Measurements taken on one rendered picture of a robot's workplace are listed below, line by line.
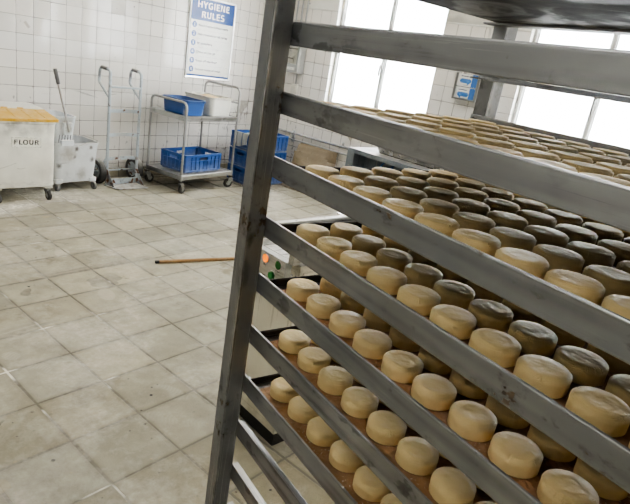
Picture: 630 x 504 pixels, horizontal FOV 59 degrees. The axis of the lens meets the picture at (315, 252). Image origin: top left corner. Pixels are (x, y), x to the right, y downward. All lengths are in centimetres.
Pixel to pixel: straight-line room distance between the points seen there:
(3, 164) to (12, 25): 129
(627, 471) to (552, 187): 22
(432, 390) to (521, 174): 27
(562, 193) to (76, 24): 583
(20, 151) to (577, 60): 504
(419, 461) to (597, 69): 45
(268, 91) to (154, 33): 581
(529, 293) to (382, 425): 31
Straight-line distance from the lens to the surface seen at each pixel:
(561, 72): 49
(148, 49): 655
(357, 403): 76
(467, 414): 63
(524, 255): 57
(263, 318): 230
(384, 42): 64
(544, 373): 56
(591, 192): 47
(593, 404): 54
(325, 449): 86
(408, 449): 71
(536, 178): 49
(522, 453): 61
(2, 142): 527
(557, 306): 49
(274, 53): 78
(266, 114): 79
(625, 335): 47
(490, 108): 108
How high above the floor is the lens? 157
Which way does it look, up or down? 19 degrees down
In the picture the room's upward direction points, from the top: 10 degrees clockwise
